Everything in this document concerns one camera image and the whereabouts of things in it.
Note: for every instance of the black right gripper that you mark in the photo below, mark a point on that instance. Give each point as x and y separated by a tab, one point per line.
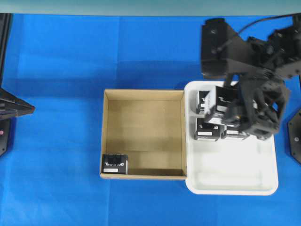
263	102

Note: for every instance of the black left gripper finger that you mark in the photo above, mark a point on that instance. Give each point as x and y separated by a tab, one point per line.
14	113
11	99

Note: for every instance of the black box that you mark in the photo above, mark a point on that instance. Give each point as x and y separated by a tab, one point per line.
115	164
216	104

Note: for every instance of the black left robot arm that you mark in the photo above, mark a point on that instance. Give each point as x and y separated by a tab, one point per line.
10	105

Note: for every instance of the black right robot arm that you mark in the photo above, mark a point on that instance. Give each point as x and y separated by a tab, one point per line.
279	56

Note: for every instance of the black box tray top left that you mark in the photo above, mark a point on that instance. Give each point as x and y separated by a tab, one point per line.
200	101

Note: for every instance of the black box tray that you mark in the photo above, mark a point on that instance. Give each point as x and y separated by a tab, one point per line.
206	131
200	101
231	133

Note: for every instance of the black box tray bottom right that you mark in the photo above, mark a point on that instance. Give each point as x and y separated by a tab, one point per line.
231	133

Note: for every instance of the black box tray bottom left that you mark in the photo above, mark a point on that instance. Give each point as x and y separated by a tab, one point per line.
206	131

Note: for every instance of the brown cardboard box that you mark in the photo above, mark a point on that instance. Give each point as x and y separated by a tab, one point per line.
149	127

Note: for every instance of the blue table cloth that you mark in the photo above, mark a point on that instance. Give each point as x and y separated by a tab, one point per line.
49	176

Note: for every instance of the white plastic tray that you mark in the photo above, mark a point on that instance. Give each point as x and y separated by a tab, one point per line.
226	167

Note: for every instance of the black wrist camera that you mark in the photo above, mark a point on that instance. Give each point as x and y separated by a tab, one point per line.
223	52

